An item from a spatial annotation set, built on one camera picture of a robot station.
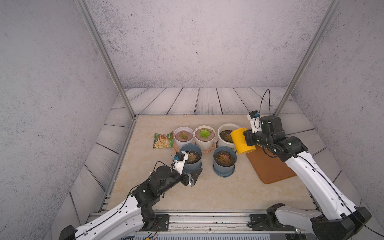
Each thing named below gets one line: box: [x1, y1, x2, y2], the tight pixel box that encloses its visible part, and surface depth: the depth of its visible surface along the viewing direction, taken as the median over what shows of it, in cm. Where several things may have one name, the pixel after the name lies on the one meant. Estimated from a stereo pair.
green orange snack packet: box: [153, 131, 174, 149], surface depth 106 cm
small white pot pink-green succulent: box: [173, 126, 194, 149], surface depth 98 cm
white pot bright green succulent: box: [194, 125, 216, 151], surface depth 96 cm
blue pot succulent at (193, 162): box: [180, 143, 203, 173], surface depth 91 cm
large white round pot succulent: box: [217, 123, 241, 149], surface depth 98 cm
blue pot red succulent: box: [213, 146, 237, 178], surface depth 88 cm
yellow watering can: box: [230, 127, 257, 155], surface depth 78 cm
